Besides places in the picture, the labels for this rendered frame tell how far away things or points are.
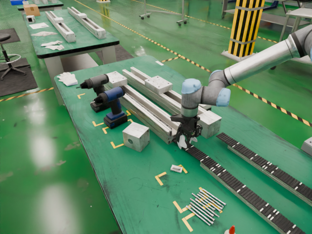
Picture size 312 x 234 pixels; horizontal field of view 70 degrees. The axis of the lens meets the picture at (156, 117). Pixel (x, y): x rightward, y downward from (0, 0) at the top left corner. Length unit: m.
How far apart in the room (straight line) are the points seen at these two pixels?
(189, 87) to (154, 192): 0.45
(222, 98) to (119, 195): 0.57
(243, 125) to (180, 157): 0.45
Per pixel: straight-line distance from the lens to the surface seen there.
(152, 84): 1.44
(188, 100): 0.92
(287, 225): 0.95
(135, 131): 1.09
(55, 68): 2.79
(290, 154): 1.26
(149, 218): 0.90
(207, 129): 1.17
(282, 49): 0.97
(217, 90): 0.91
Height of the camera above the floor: 1.56
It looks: 36 degrees down
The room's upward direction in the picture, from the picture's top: 2 degrees counter-clockwise
